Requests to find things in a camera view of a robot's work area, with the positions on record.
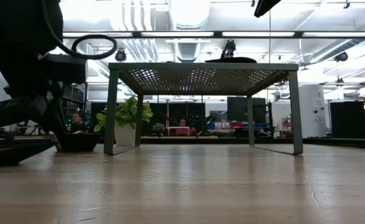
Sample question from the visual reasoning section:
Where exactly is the black metal rack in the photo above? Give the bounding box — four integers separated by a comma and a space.
60, 82, 90, 131

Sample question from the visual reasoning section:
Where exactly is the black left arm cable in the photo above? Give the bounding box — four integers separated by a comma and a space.
40, 0, 118, 61

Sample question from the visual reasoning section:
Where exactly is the black ceiling spotlight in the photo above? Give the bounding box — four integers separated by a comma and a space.
114, 49, 127, 62
333, 51, 349, 63

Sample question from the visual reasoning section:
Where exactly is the black teardrop plate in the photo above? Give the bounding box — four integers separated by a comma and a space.
0, 138, 56, 168
203, 56, 258, 64

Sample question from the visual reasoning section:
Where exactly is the white round column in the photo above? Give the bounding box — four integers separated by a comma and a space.
298, 85, 328, 138

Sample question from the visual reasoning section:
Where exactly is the green potted plant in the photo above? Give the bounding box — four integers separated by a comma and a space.
93, 95, 154, 147

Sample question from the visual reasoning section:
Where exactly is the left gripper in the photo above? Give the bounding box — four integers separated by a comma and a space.
0, 46, 70, 138

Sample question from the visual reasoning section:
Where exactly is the small green plant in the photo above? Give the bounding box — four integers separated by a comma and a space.
152, 122, 166, 138

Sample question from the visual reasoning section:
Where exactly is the black partition panel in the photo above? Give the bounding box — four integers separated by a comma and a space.
329, 100, 365, 140
90, 101, 206, 138

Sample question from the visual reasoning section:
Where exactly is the grey perforated metal shelf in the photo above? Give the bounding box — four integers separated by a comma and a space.
103, 62, 304, 156

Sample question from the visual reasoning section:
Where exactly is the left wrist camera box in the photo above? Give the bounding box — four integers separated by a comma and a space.
40, 54, 88, 85

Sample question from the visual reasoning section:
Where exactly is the black wavy square plate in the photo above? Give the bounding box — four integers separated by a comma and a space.
56, 133, 101, 153

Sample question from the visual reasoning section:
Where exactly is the person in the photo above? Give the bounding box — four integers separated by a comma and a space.
69, 111, 89, 134
169, 118, 198, 137

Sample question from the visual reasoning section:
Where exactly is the black rig camera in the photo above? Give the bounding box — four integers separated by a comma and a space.
221, 39, 237, 60

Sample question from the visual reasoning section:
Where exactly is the black monitor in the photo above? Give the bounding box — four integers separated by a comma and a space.
226, 96, 267, 131

